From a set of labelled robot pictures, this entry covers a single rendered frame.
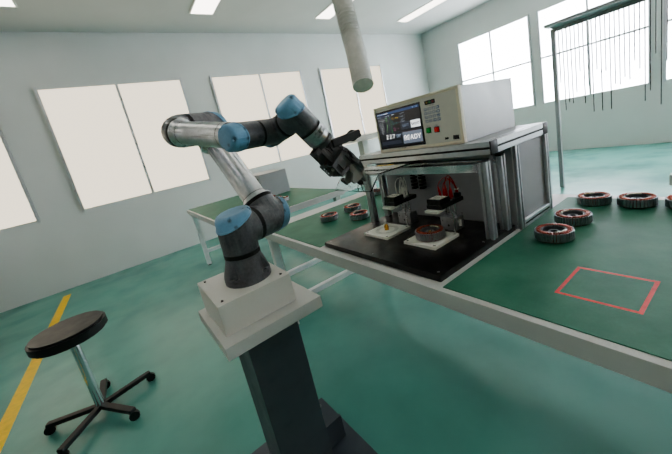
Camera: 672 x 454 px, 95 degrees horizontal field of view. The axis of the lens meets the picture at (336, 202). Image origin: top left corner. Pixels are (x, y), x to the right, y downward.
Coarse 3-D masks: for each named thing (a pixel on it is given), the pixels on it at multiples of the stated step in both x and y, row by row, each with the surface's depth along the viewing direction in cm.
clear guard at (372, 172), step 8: (368, 168) 140; (376, 168) 134; (384, 168) 129; (392, 168) 124; (344, 176) 136; (368, 176) 123; (376, 176) 119; (344, 184) 133; (352, 184) 128; (368, 184) 120
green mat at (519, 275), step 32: (608, 224) 106; (640, 224) 101; (512, 256) 99; (544, 256) 94; (576, 256) 91; (608, 256) 87; (640, 256) 84; (448, 288) 89; (480, 288) 85; (512, 288) 82; (544, 288) 79; (576, 288) 76; (608, 288) 74; (640, 288) 72; (576, 320) 66; (608, 320) 64; (640, 320) 62
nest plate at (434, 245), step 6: (450, 234) 119; (456, 234) 117; (408, 240) 122; (414, 240) 120; (438, 240) 116; (444, 240) 114; (450, 240) 115; (420, 246) 116; (426, 246) 113; (432, 246) 111; (438, 246) 111
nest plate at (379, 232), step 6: (378, 228) 144; (384, 228) 142; (390, 228) 140; (396, 228) 139; (402, 228) 137; (408, 228) 137; (366, 234) 141; (372, 234) 138; (378, 234) 136; (384, 234) 134; (390, 234) 133; (396, 234) 133
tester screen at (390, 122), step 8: (416, 104) 123; (392, 112) 134; (400, 112) 131; (408, 112) 127; (416, 112) 124; (384, 120) 139; (392, 120) 135; (400, 120) 132; (408, 120) 128; (384, 128) 141; (392, 128) 137; (400, 128) 133; (408, 128) 130; (416, 128) 126; (384, 136) 142; (400, 136) 134; (400, 144) 136
